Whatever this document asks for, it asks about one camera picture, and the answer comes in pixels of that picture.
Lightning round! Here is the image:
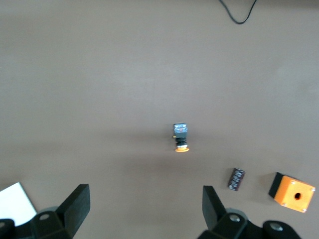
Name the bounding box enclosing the white three-drawer cabinet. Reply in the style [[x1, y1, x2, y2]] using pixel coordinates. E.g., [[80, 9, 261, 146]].
[[0, 182, 38, 226]]

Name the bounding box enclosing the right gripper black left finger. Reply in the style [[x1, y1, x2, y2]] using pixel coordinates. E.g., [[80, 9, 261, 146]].
[[0, 183, 91, 239]]

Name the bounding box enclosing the red-capped push button switch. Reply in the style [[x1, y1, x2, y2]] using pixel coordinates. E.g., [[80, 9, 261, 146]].
[[172, 122, 190, 153]]

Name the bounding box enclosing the black cable loop on table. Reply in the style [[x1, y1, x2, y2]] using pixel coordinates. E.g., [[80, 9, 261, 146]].
[[219, 0, 258, 25]]

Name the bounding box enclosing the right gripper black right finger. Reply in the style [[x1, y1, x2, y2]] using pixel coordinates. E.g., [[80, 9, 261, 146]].
[[196, 185, 304, 239]]

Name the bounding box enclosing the orange black button box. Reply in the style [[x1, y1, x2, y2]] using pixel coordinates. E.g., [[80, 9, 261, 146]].
[[268, 172, 316, 213]]

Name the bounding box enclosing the small black terminal block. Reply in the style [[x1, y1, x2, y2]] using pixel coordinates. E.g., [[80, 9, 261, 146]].
[[227, 167, 246, 192]]

